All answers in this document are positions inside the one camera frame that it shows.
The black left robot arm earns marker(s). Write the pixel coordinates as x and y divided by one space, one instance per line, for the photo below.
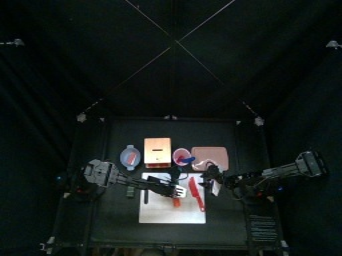
111 175

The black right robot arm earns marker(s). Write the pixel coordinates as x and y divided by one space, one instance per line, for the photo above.
284 171

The orange toy carrot piece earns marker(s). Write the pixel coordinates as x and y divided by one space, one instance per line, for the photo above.
176 202

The dark green toy carrot top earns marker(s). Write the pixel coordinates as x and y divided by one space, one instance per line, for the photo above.
175 173

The red piece in bowl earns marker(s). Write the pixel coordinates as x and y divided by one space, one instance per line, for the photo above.
131 158

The red toy knife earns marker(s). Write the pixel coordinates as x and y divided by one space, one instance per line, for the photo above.
196 195

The white cutting board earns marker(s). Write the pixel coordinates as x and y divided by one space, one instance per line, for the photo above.
173 210

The pink rectangular tray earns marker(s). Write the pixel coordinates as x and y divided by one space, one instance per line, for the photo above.
213 156

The blue utensil in cup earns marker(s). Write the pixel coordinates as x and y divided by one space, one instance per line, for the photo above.
187 160

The pink cup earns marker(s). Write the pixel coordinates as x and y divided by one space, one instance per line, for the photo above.
180 156

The wooden box with slot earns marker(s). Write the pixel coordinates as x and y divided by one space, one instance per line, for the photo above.
156 151

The blue-lidded container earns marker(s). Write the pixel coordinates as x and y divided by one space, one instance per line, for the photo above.
129 157

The white printed label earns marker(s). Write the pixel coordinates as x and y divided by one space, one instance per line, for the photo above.
262 230

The silver frame clamp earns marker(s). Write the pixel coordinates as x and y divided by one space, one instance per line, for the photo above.
332 44
80 116
16 42
258 120

